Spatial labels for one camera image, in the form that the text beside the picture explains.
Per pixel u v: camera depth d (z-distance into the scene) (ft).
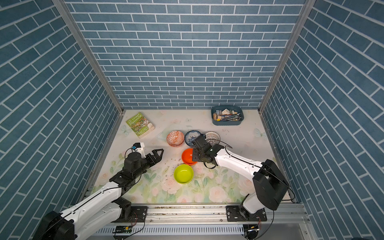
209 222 2.39
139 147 2.48
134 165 2.07
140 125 3.55
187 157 3.07
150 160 2.42
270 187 1.42
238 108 3.90
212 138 3.25
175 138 3.25
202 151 2.11
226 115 3.79
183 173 2.86
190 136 3.25
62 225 1.31
